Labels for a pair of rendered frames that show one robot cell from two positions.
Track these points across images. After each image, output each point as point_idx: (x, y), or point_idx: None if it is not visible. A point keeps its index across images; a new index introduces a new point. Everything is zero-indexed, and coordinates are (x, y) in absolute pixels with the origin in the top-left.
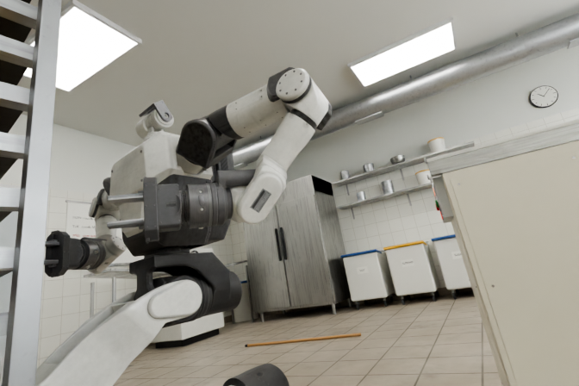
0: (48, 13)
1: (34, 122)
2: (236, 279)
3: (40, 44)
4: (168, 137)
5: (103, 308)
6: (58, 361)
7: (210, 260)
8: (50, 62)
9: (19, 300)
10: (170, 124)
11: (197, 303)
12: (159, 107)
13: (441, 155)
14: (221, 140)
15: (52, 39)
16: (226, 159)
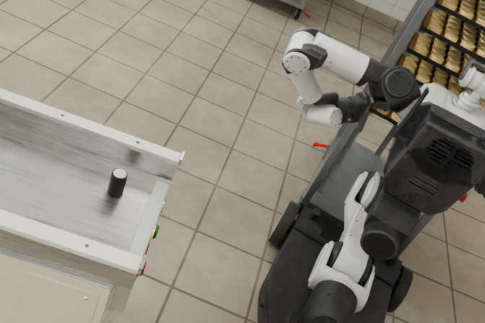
0: (422, 2)
1: (388, 58)
2: (369, 228)
3: (411, 21)
4: (421, 86)
5: None
6: None
7: (379, 195)
8: (405, 29)
9: None
10: (462, 83)
11: (361, 200)
12: (465, 65)
13: (160, 146)
14: (372, 87)
15: (413, 16)
16: (420, 128)
